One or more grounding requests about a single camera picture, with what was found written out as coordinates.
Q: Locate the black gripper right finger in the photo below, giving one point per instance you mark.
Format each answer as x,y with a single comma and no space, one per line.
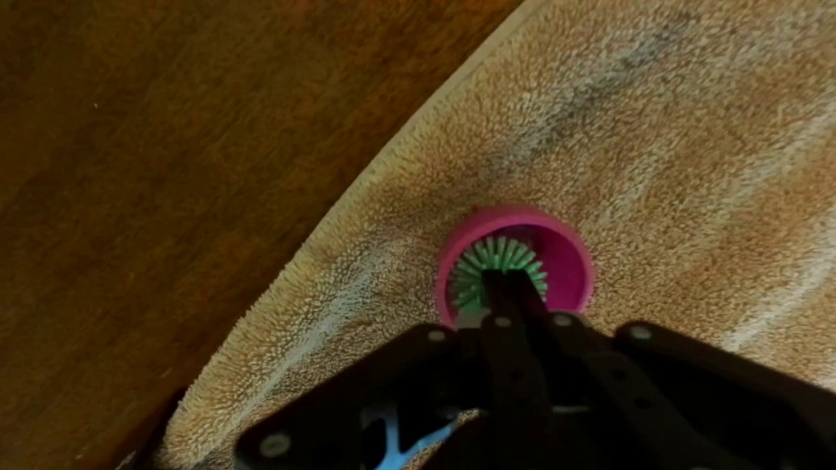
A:
680,393

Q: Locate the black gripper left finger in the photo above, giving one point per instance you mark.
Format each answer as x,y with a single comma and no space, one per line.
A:
347,393

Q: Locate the green spiky ball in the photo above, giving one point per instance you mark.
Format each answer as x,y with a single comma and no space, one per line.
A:
474,263

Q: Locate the plain orange towel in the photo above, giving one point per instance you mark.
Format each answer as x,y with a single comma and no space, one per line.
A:
661,130

